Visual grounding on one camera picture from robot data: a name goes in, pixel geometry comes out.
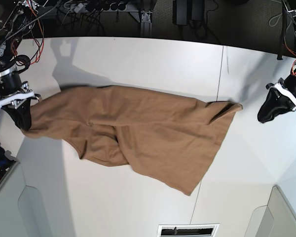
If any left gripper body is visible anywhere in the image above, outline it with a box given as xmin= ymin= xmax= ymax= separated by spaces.
xmin=266 ymin=60 xmax=296 ymax=111

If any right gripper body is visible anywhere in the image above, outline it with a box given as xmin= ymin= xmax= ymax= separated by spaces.
xmin=0 ymin=64 xmax=41 ymax=110

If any tan brown t-shirt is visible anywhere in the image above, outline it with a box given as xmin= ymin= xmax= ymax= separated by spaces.
xmin=24 ymin=85 xmax=242 ymax=196

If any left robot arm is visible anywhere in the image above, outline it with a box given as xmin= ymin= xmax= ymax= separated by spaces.
xmin=257 ymin=0 xmax=296 ymax=123

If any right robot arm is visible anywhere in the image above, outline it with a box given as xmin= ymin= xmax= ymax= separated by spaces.
xmin=0 ymin=0 xmax=59 ymax=130

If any grey left table panel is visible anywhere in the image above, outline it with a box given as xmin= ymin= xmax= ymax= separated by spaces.
xmin=0 ymin=161 xmax=76 ymax=237

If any black power adapter brick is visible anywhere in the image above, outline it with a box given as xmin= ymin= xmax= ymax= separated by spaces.
xmin=173 ymin=0 xmax=188 ymax=26

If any white table vent grille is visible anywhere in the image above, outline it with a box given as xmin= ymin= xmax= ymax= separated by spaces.
xmin=157 ymin=224 xmax=220 ymax=237

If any grey cable loop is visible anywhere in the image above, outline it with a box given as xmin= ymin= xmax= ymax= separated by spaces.
xmin=267 ymin=7 xmax=286 ymax=29

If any aluminium frame post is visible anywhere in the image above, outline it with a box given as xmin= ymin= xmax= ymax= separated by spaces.
xmin=140 ymin=11 xmax=152 ymax=38

